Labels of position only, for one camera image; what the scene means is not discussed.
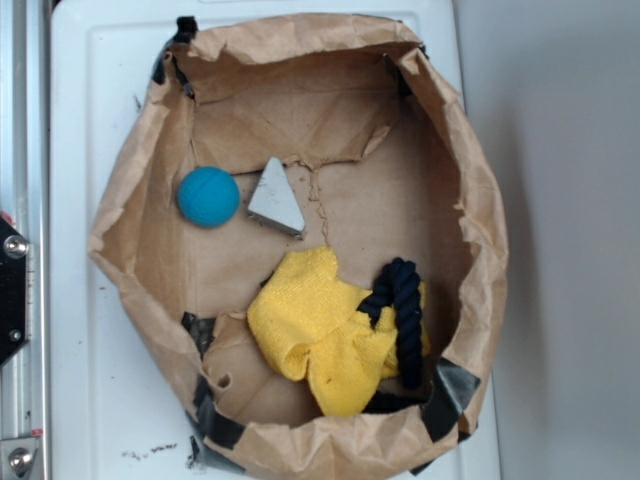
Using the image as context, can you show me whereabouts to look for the yellow microfibre cloth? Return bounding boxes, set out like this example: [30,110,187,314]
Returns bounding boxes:
[247,246,430,417]

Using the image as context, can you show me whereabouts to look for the grey triangular block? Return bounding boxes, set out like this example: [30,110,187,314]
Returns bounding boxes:
[248,157,306,240]

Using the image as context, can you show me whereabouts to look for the blue rubber ball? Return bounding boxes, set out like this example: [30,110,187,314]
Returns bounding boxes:
[177,166,240,228]

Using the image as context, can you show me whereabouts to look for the brown paper bag bin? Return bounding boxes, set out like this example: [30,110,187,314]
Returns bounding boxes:
[89,13,508,479]

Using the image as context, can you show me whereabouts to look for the dark navy rope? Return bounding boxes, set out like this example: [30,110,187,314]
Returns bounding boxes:
[357,257,424,391]

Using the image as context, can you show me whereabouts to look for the black mounting bracket plate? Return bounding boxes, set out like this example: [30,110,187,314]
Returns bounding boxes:
[0,218,29,366]

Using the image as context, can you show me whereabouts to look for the aluminium frame rail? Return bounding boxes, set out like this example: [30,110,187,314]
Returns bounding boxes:
[1,1,52,479]

